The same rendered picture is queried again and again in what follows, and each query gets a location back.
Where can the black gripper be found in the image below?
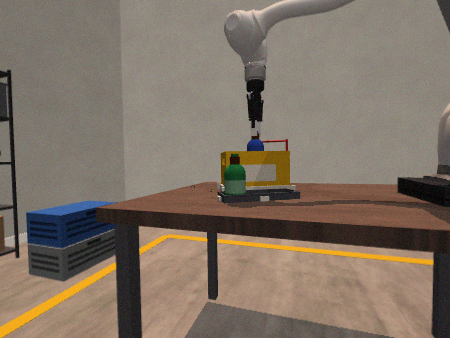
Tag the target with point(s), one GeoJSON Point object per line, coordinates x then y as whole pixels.
{"type": "Point", "coordinates": [255, 104]}

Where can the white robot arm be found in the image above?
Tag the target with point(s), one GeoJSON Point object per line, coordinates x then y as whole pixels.
{"type": "Point", "coordinates": [246, 34]}

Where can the blue bottle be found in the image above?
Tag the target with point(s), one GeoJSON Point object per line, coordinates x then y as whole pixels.
{"type": "Point", "coordinates": [255, 144]}

